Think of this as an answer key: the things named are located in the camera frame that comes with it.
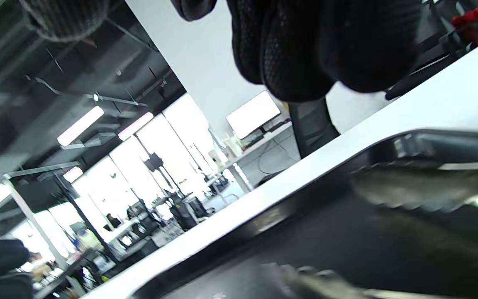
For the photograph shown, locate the person's right hand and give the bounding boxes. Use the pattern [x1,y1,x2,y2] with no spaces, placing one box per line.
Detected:
[19,0,422,102]

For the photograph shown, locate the red-handled kitchen tongs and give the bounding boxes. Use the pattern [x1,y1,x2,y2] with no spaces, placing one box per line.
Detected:
[264,160,478,299]

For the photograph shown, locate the black mesh office chair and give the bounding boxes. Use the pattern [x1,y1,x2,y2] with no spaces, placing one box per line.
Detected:
[289,96,341,159]

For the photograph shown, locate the white-screen monitor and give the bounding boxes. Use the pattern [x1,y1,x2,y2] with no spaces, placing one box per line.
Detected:
[226,90,282,140]

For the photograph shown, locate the black plastic tray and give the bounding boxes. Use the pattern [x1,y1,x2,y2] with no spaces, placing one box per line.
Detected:
[131,129,478,299]

